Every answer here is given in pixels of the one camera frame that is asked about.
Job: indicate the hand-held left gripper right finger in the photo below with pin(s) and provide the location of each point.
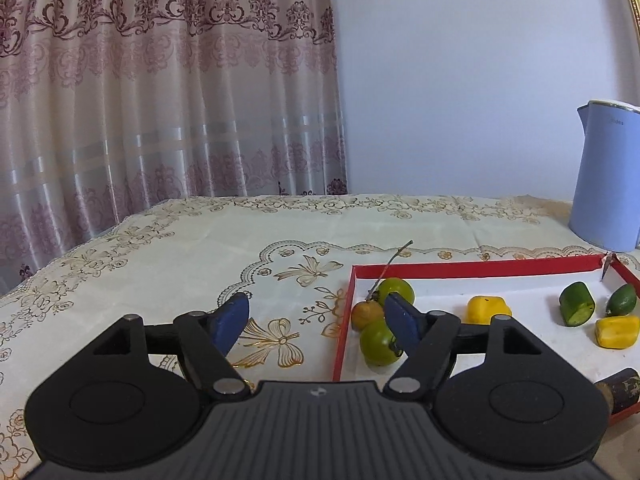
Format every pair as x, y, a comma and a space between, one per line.
402, 320

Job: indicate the small dark sugarcane piece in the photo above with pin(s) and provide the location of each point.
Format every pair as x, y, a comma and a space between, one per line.
622, 390

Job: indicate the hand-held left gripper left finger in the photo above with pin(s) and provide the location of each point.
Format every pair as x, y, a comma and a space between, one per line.
231, 320

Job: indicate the cream floral tablecloth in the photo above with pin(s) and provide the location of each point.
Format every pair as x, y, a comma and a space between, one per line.
175, 260

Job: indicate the red cardboard box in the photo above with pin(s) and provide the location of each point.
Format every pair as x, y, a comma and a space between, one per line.
525, 320

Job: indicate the round green fruit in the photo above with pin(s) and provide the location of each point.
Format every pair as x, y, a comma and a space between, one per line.
397, 287
377, 342

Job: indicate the cut green fruit piece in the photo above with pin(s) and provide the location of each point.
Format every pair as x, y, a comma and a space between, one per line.
576, 304

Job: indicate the pink patterned curtain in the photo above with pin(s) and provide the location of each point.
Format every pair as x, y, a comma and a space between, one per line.
150, 85

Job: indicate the small whole green lime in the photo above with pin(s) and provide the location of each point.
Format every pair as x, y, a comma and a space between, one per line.
621, 300

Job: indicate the brown longan with twig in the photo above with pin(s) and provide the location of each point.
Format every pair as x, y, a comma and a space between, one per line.
366, 316

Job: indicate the large yellow fruit piece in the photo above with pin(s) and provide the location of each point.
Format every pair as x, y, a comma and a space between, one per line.
487, 307

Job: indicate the blue electric kettle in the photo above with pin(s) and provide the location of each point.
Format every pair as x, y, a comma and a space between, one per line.
607, 185

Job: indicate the small yellow fruit piece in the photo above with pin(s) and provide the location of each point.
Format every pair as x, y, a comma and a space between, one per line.
617, 331

